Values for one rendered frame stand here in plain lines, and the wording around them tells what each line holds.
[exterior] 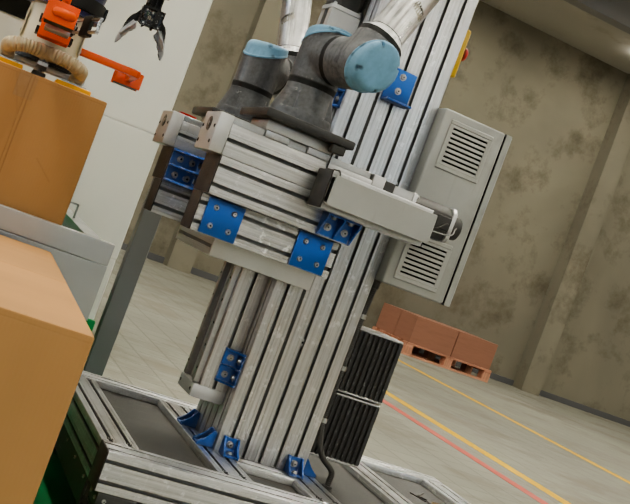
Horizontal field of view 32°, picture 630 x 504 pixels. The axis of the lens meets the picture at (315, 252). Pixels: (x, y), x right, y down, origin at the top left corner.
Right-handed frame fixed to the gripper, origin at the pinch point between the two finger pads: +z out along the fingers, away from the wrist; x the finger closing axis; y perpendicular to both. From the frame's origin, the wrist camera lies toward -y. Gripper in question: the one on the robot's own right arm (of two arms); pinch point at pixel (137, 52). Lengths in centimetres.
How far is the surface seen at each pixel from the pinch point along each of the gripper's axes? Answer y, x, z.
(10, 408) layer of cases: 192, -15, 76
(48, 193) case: 62, -14, 49
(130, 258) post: 10, 19, 61
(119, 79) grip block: 4.2, -2.5, 10.3
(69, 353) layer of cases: 192, -10, 66
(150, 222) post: 10, 21, 49
